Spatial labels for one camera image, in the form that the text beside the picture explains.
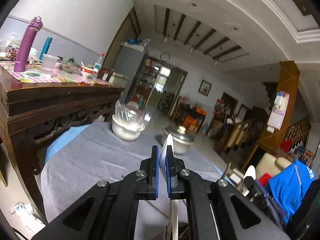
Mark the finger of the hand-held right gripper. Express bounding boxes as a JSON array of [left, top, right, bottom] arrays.
[[244, 176, 265, 203]]

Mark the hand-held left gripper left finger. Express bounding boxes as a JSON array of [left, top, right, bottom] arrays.
[[31, 145, 160, 240]]

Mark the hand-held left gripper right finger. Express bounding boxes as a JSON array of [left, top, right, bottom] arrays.
[[166, 145, 292, 240]]

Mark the white plastic spoon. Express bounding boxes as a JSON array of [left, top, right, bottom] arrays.
[[242, 165, 257, 197], [159, 134, 179, 240]]

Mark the red plastic stool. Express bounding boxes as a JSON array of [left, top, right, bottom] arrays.
[[259, 172, 273, 184]]

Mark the cream chair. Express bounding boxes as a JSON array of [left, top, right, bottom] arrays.
[[254, 152, 293, 180]]

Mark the metal pot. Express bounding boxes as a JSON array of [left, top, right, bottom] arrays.
[[162, 135, 197, 155]]

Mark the metal pot lid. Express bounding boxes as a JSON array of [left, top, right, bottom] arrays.
[[162, 126, 198, 143]]

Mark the wooden stair railing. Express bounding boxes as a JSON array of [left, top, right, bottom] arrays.
[[220, 119, 258, 155]]

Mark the grey tablecloth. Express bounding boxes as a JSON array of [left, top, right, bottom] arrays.
[[41, 121, 225, 240]]

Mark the clear plastic bag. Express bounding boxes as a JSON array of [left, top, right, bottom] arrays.
[[115, 99, 146, 130]]

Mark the dark wooden table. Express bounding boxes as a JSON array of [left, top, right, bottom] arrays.
[[179, 97, 208, 133]]

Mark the blue under cloth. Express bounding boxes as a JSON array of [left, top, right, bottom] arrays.
[[46, 126, 89, 164]]

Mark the white chest freezer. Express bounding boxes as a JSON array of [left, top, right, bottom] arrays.
[[109, 72, 128, 85]]

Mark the grey refrigerator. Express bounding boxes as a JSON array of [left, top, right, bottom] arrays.
[[113, 42, 149, 109]]

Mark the small wooden stand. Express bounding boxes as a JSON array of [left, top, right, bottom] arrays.
[[97, 67, 113, 82]]

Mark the red patterned bowl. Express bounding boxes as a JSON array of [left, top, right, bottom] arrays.
[[80, 66, 98, 78]]

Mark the red capped plastic bottle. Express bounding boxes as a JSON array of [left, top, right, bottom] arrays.
[[94, 53, 105, 71]]

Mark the carved wooden sideboard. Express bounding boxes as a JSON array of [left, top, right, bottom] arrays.
[[0, 62, 125, 225]]

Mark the dish with glass lid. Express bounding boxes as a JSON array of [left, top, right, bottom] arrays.
[[61, 57, 80, 72]]

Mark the white power strip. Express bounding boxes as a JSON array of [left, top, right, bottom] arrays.
[[9, 202, 34, 215]]

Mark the clear plastic container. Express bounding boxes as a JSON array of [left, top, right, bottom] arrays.
[[41, 54, 57, 77]]

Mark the checked table mat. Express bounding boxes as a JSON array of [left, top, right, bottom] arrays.
[[0, 61, 118, 85]]

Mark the teal water bottle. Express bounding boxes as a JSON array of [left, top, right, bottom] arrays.
[[39, 37, 53, 61]]

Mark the purple water bottle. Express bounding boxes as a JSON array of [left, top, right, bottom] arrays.
[[14, 16, 42, 72]]

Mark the pile of snack packets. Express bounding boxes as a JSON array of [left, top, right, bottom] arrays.
[[0, 32, 40, 64]]

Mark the wall calendar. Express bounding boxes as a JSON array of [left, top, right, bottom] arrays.
[[267, 91, 290, 132]]

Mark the framed wall picture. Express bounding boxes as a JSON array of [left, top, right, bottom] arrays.
[[198, 79, 212, 96]]

